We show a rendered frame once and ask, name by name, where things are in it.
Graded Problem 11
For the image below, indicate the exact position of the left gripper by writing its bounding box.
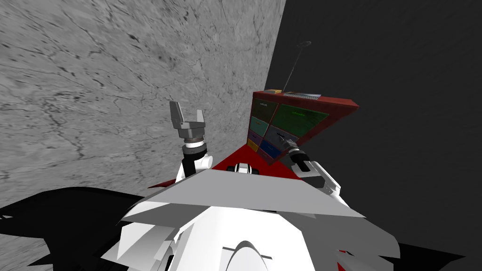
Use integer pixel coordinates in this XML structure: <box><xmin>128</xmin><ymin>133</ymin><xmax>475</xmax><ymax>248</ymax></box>
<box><xmin>169</xmin><ymin>100</ymin><xmax>208</xmax><ymax>142</ymax></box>

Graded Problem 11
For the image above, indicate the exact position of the grey drawer front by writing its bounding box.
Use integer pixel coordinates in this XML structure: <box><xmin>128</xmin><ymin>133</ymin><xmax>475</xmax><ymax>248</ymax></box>
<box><xmin>264</xmin><ymin>125</ymin><xmax>300</xmax><ymax>152</ymax></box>

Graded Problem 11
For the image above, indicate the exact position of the blue drawer front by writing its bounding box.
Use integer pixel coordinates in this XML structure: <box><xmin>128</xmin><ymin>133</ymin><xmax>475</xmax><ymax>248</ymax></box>
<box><xmin>258</xmin><ymin>139</ymin><xmax>283</xmax><ymax>160</ymax></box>

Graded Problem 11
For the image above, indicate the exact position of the green drawer front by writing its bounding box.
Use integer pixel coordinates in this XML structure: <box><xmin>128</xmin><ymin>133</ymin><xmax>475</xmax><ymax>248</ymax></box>
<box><xmin>271</xmin><ymin>104</ymin><xmax>330</xmax><ymax>138</ymax></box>

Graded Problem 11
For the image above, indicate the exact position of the teal drawer front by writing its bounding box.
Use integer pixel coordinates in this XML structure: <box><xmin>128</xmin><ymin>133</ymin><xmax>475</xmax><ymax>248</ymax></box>
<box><xmin>249</xmin><ymin>116</ymin><xmax>270</xmax><ymax>138</ymax></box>

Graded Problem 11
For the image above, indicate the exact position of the purple drawer front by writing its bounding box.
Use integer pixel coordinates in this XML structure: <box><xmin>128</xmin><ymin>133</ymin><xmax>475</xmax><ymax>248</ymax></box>
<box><xmin>247</xmin><ymin>130</ymin><xmax>264</xmax><ymax>147</ymax></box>

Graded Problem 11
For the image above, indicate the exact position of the dark brown drawer front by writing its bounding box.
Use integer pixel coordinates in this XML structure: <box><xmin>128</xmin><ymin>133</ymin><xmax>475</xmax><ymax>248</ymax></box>
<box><xmin>250</xmin><ymin>98</ymin><xmax>279</xmax><ymax>124</ymax></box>

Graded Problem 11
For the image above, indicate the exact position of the red drawer cabinet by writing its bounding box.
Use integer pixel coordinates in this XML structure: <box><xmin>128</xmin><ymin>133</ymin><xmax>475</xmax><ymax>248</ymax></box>
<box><xmin>246</xmin><ymin>89</ymin><xmax>360</xmax><ymax>166</ymax></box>

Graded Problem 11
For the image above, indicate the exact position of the thin dark desk lamp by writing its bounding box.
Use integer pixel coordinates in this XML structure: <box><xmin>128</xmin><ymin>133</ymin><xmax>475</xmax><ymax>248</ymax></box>
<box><xmin>282</xmin><ymin>41</ymin><xmax>313</xmax><ymax>93</ymax></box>

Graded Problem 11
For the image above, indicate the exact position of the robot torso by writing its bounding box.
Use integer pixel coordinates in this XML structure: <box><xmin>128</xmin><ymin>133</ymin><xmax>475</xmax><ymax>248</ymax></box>
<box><xmin>101</xmin><ymin>161</ymin><xmax>401</xmax><ymax>271</ymax></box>

